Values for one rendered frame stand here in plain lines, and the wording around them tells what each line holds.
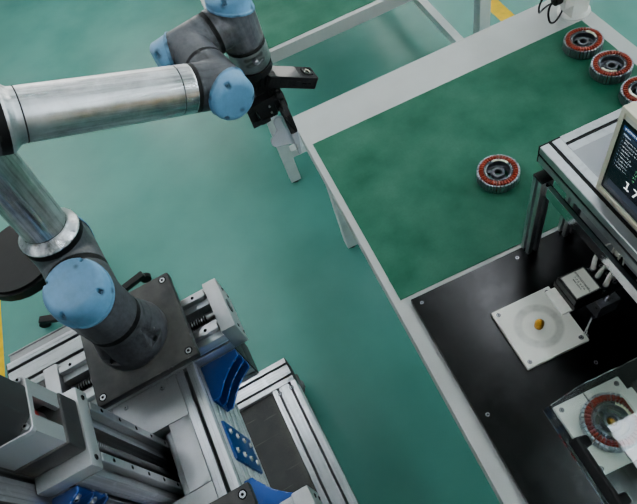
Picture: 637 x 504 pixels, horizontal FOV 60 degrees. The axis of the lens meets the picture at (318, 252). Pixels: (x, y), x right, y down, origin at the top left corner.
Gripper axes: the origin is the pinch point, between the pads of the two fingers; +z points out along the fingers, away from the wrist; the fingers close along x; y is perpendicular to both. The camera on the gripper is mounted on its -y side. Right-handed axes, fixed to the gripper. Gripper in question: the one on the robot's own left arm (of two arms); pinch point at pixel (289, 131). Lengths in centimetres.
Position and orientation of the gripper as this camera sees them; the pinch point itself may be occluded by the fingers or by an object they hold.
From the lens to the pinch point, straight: 124.3
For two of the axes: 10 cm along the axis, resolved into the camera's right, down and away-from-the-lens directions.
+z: 2.1, 5.1, 8.3
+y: -8.8, 4.8, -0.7
